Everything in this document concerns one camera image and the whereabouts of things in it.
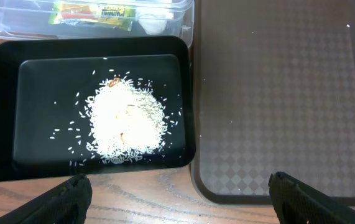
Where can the dark brown serving tray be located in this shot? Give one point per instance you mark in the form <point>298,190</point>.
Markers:
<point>274,91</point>

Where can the clear plastic waste bin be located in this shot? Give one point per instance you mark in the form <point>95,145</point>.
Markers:
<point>28,19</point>

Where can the green orange snack wrapper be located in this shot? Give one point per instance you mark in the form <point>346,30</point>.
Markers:
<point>113,16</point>

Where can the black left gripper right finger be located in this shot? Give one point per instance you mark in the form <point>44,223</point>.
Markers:
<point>295,202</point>

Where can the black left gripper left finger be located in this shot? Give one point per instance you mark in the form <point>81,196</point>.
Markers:
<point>68,202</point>

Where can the black waste tray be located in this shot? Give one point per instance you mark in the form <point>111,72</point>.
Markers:
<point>44,84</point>

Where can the pile of rice grains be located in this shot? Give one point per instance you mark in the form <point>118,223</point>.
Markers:
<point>118,110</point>

